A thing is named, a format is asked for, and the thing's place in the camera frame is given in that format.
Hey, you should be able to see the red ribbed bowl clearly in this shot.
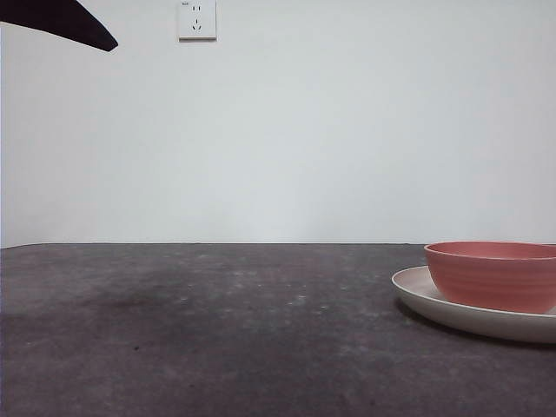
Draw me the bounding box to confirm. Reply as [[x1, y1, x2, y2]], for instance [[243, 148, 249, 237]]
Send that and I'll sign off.
[[424, 241, 556, 314]]

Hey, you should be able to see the white round plate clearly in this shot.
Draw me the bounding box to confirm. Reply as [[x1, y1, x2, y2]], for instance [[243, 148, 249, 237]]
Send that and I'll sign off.
[[390, 265, 556, 345]]

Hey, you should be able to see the white wall socket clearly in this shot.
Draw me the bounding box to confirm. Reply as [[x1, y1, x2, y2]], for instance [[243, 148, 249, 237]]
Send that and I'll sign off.
[[177, 0, 218, 43]]

